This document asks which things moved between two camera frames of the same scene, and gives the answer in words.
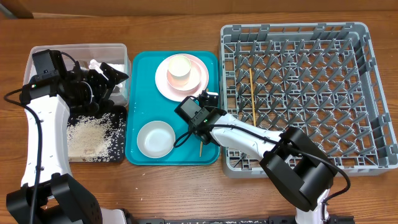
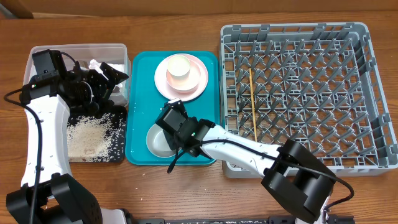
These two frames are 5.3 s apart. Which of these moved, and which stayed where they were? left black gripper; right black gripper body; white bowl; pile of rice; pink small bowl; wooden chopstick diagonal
Moved: right black gripper body; white bowl
Stayed: wooden chopstick diagonal; pile of rice; left black gripper; pink small bowl
